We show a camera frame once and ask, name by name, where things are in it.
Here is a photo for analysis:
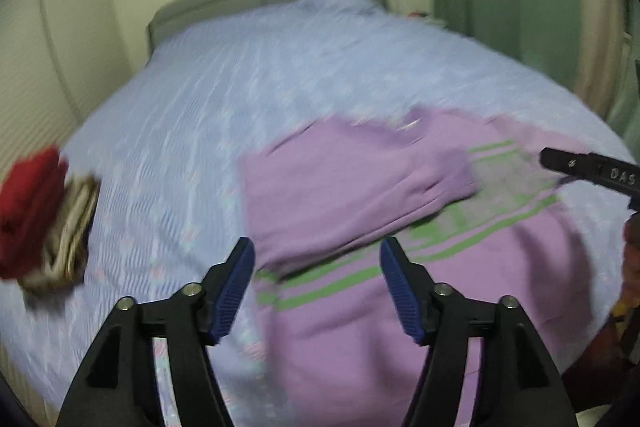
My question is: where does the purple green-striped sweater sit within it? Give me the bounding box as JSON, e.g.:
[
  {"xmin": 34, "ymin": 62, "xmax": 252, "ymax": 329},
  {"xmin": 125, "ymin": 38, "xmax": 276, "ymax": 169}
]
[{"xmin": 241, "ymin": 108, "xmax": 593, "ymax": 426}]

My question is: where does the person's right hand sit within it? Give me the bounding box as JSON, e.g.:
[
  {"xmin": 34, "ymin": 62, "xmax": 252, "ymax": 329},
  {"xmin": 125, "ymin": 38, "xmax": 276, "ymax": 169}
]
[{"xmin": 622, "ymin": 213, "xmax": 640, "ymax": 306}]

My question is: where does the brown striped folded garment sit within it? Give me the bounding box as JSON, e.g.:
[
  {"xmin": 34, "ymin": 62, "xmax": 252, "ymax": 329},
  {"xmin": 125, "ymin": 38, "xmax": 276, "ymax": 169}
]
[{"xmin": 18, "ymin": 173, "xmax": 101, "ymax": 298}]

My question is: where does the beige curtain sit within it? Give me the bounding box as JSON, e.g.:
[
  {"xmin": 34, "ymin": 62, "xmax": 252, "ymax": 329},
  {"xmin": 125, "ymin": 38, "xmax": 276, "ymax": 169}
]
[{"xmin": 574, "ymin": 0, "xmax": 627, "ymax": 118}]

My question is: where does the red folded garment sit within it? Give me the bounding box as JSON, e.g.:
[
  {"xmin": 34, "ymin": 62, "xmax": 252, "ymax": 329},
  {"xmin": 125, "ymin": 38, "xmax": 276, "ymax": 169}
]
[{"xmin": 1, "ymin": 146, "xmax": 68, "ymax": 280}]

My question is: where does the blue floral bedspread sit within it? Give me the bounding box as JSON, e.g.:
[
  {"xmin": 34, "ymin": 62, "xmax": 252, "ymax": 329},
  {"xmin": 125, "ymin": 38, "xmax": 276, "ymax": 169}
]
[{"xmin": 1, "ymin": 0, "xmax": 629, "ymax": 426}]

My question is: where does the white louvered wardrobe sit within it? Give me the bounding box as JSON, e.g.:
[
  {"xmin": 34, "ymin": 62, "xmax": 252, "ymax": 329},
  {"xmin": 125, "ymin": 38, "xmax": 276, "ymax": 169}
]
[{"xmin": 1, "ymin": 0, "xmax": 131, "ymax": 171}]

